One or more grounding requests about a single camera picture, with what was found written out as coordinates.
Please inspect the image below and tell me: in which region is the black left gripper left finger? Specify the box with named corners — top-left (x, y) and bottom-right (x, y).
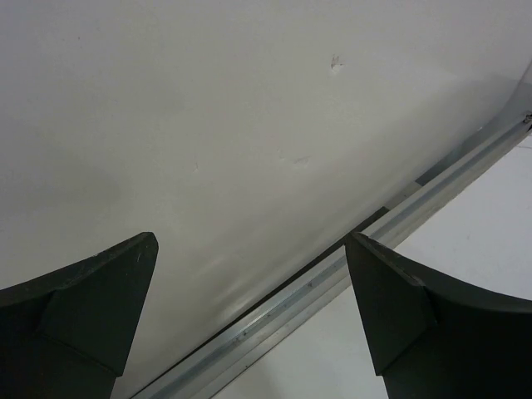
top-left (1, 232), bottom-right (159, 398)

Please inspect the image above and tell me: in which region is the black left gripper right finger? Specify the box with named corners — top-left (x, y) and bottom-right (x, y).
top-left (346, 233), bottom-right (531, 398)

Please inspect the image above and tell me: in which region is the aluminium table edge rail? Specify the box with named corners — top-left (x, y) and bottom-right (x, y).
top-left (136, 112), bottom-right (531, 398)

